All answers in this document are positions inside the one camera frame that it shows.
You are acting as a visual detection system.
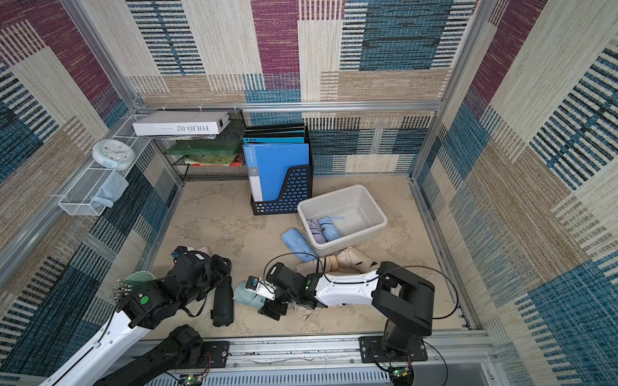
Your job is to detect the black folded umbrella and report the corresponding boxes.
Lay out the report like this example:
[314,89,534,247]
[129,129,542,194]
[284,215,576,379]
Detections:
[211,276,234,327]

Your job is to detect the black wire shelf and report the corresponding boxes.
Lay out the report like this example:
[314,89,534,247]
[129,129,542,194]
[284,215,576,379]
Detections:
[152,118,248,183]

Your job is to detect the teal file folder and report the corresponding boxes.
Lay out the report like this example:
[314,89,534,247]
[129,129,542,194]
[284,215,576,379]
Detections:
[242,137,306,145]

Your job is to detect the light blue umbrella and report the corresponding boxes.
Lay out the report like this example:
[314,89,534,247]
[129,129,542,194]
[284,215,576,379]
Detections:
[318,216,341,242]

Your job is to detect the blue umbrella near box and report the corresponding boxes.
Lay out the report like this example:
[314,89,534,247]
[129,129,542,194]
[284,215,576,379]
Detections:
[282,228,318,262]

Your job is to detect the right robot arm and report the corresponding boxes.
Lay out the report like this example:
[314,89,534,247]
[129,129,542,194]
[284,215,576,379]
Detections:
[246,262,435,358]

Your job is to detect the white folio box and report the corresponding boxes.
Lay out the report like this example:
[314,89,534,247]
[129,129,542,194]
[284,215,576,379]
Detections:
[133,111,230,137]

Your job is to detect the beige umbrella right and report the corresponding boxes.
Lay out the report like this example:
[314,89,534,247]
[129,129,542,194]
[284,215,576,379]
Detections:
[336,247,379,273]

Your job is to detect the white round clock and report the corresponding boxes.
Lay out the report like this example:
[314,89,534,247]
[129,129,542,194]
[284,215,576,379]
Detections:
[92,139,136,171]

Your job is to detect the blue clip file folder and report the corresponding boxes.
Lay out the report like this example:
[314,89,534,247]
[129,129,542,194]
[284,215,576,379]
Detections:
[243,143,310,202]

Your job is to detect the pale pink small umbrella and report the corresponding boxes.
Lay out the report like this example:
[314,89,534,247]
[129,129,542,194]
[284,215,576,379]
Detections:
[197,247,212,256]

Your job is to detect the beige umbrella black stripes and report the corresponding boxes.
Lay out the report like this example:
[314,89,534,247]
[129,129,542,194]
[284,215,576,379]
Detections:
[295,255,341,276]

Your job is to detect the purple umbrella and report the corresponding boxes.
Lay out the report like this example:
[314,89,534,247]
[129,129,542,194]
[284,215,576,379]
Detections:
[307,218,327,244]

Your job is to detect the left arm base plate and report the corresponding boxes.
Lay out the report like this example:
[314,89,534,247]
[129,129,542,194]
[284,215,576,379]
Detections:
[172,340,230,371]

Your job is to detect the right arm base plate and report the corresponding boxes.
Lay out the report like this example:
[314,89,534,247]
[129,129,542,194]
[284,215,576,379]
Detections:
[358,335,428,364]

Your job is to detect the mint green pen cup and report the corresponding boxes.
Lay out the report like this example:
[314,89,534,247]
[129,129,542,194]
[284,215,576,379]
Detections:
[109,271,155,303]

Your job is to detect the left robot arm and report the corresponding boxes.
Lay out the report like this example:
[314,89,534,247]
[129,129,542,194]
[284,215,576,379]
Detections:
[43,247,232,385]

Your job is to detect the mint green umbrella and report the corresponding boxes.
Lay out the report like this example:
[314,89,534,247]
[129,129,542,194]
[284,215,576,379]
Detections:
[233,281,267,308]

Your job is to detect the red book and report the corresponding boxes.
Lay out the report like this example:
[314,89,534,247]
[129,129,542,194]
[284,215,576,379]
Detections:
[183,154,245,167]

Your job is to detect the light blue cloth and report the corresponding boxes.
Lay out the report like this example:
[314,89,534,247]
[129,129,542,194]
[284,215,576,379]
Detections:
[92,171,130,210]

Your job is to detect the black mesh file holder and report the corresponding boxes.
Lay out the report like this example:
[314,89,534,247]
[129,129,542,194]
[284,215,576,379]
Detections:
[243,124,313,216]

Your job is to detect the grey plastic storage box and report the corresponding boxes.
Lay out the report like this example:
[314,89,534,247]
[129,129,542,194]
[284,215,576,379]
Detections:
[297,184,388,257]

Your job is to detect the white wire basket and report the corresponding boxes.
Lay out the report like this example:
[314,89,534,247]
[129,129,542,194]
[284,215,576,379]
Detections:
[58,135,149,216]

